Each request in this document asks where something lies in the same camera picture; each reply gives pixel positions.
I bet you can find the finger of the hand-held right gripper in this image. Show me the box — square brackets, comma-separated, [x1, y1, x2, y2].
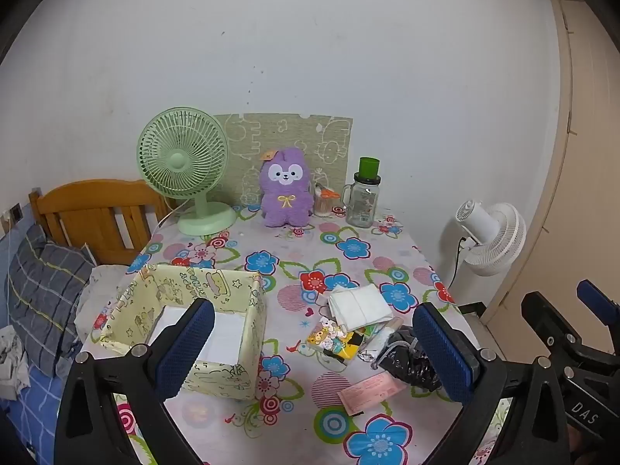
[575, 279, 620, 344]
[520, 291, 589, 364]

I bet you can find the green desk fan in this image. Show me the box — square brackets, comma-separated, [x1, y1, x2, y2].
[136, 105, 237, 237]

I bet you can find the white fan cable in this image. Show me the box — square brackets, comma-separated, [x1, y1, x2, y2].
[157, 198, 195, 228]

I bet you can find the orange lid swab container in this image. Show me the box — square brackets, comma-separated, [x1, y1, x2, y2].
[314, 183, 342, 217]

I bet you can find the white standing fan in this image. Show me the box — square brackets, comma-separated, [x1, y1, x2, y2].
[455, 198, 527, 277]

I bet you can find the dark drawstring pouch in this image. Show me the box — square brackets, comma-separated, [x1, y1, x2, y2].
[373, 327, 444, 393]

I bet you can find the grey plaid pillow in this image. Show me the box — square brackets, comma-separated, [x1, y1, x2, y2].
[7, 225, 95, 379]

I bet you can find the wooden bed headboard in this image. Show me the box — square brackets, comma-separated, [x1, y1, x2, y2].
[29, 179, 177, 266]

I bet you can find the beige door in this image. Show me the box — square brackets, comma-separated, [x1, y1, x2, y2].
[484, 0, 620, 364]

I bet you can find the glass jar with green lid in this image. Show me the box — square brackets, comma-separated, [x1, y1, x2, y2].
[341, 157, 383, 227]

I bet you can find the blue checked bed sheet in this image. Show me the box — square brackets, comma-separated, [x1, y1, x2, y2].
[0, 363, 69, 465]

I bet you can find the green patterned foam board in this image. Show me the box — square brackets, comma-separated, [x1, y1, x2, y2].
[212, 113, 354, 209]

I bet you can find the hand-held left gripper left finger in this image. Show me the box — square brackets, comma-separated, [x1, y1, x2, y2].
[53, 298, 216, 465]

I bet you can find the white cloth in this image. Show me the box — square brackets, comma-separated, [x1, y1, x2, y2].
[0, 327, 32, 400]
[328, 285, 393, 330]

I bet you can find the purple plush toy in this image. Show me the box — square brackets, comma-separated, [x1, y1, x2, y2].
[258, 148, 315, 228]

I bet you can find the white crumpled cloth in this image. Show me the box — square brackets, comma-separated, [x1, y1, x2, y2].
[0, 327, 32, 400]

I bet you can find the white floral bedding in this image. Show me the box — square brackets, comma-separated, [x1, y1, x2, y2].
[75, 265, 131, 344]

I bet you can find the black fan cable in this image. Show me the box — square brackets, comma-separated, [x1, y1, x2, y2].
[446, 237, 468, 291]

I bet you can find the pink paper slip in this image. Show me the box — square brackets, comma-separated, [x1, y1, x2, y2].
[338, 373, 406, 416]

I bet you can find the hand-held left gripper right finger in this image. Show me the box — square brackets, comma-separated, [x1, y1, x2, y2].
[412, 301, 575, 465]

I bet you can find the floral tablecloth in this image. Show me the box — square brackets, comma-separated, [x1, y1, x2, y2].
[80, 203, 514, 465]

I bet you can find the yellow patterned storage box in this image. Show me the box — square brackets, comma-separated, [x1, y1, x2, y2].
[99, 264, 267, 400]

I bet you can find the yellow cartoon tissue packet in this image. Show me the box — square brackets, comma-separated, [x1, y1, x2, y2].
[307, 317, 362, 364]

